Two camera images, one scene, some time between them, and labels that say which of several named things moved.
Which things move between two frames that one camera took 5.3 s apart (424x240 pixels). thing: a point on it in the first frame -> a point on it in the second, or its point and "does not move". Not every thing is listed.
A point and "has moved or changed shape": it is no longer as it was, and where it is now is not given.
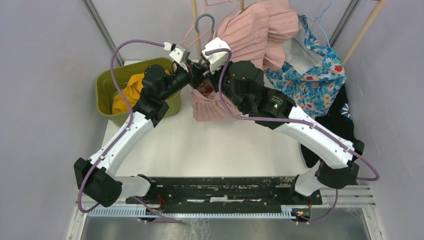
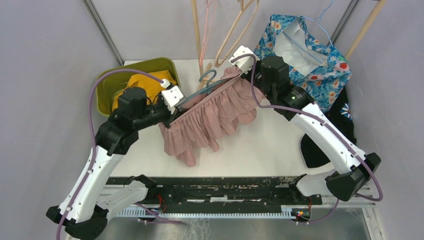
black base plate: x=224 y=192 does not move
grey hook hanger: x=202 y=15 has moved or changed shape
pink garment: x=257 y=33 -> x=203 y=120
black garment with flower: x=339 y=119 does not move
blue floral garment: x=311 y=74 does not move
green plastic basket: x=122 y=72 does not move
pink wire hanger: x=212 y=34 -> x=202 y=55
